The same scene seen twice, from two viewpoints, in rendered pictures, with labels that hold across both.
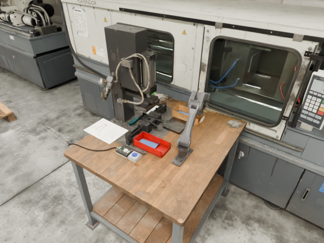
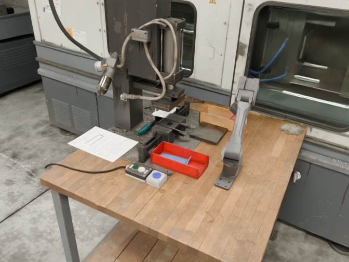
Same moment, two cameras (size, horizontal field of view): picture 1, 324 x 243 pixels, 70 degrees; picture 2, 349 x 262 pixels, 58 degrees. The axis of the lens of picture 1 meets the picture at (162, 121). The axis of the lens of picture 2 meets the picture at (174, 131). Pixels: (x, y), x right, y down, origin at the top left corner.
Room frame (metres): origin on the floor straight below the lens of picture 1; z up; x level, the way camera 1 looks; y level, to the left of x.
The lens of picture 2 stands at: (0.08, 0.23, 1.82)
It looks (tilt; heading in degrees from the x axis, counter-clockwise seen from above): 31 degrees down; 354
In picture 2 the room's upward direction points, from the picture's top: 2 degrees clockwise
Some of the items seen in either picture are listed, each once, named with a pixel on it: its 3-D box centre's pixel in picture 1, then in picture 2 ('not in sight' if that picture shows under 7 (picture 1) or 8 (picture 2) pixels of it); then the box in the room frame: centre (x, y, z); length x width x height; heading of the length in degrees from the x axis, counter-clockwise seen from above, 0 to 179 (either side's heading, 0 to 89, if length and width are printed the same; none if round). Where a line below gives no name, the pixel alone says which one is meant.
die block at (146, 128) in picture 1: (149, 122); (169, 130); (1.55, 0.10, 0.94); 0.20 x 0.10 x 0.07; 147
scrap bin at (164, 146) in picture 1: (151, 143); (179, 159); (1.29, 0.07, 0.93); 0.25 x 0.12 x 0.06; 57
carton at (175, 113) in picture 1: (187, 114); (223, 118); (1.68, -0.22, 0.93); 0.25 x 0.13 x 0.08; 57
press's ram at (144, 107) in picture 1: (140, 89); (157, 78); (1.57, 0.17, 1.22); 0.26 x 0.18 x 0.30; 57
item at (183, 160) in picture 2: (148, 143); (174, 158); (1.31, 0.10, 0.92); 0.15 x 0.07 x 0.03; 64
